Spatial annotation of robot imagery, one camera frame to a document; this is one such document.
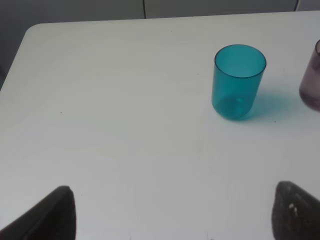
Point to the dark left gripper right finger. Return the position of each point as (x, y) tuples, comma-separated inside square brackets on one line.
[(295, 213)]

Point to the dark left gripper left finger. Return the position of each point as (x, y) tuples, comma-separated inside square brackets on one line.
[(53, 218)]

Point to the pink translucent plastic cup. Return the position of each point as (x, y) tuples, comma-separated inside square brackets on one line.
[(309, 89)]

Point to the teal translucent plastic cup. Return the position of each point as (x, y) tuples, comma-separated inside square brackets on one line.
[(237, 74)]

